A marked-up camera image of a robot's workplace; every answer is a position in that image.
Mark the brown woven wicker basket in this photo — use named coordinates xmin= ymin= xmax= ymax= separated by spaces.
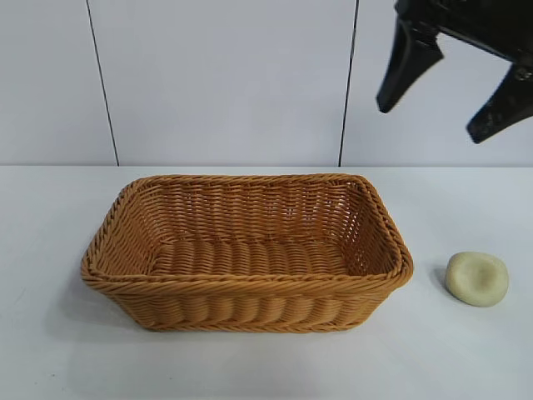
xmin=79 ymin=173 xmax=416 ymax=333

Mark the pale yellow egg yolk pastry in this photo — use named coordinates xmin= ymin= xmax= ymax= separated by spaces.
xmin=445 ymin=251 xmax=510 ymax=308

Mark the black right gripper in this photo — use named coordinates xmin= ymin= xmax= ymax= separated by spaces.
xmin=376 ymin=0 xmax=533 ymax=145

